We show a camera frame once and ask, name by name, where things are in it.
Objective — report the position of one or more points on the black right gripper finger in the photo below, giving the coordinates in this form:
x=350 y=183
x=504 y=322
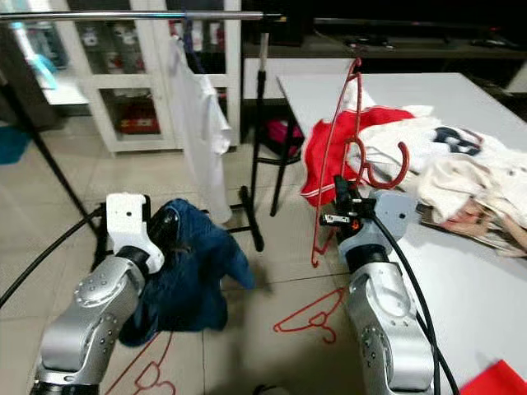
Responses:
x=339 y=193
x=351 y=197

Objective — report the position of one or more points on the red garment with white trim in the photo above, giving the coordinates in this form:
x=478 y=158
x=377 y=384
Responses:
x=325 y=156

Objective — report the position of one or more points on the blue denim jeans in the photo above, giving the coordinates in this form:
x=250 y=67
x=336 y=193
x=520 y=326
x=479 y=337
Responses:
x=189 y=280

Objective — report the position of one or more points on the thick red plastic hanger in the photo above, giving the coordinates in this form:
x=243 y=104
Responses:
x=407 y=169

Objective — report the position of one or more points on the white shirt with black print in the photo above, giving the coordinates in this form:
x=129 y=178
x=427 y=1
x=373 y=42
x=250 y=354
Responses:
x=420 y=136

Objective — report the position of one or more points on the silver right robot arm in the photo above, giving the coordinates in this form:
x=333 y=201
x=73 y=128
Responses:
x=387 y=329

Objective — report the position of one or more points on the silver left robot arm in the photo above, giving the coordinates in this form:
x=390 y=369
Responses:
x=82 y=329

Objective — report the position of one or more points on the blue clothes hanger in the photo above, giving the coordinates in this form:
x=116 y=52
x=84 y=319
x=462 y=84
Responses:
x=188 y=33

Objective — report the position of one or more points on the pink bag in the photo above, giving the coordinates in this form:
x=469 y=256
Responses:
x=280 y=132

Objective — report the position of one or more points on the black metal stool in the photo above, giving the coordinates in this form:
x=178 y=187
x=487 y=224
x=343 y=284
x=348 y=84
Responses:
x=262 y=152

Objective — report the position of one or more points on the plain white t-shirt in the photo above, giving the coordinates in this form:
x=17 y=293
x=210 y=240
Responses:
x=202 y=123

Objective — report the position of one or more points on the red box with flower print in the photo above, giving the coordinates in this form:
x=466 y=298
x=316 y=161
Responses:
x=138 y=119

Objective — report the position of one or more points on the colourful printed cloth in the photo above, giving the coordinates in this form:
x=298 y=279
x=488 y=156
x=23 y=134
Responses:
x=478 y=234

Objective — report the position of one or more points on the white glass-door cabinet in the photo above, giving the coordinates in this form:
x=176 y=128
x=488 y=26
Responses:
x=132 y=82

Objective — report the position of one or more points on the teal floor mat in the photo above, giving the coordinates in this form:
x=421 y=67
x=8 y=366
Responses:
x=12 y=146

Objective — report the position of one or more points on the light blue plastic object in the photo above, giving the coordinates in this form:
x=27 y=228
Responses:
x=41 y=66

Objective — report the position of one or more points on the metal clothes rack black legs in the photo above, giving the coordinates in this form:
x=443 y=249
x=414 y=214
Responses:
x=132 y=15

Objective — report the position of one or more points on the plain red cloth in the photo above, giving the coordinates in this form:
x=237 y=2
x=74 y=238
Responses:
x=498 y=380

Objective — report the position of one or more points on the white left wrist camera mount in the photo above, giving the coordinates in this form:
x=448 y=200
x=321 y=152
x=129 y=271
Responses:
x=128 y=222

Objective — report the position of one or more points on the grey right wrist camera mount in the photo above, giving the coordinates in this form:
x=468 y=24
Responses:
x=395 y=214

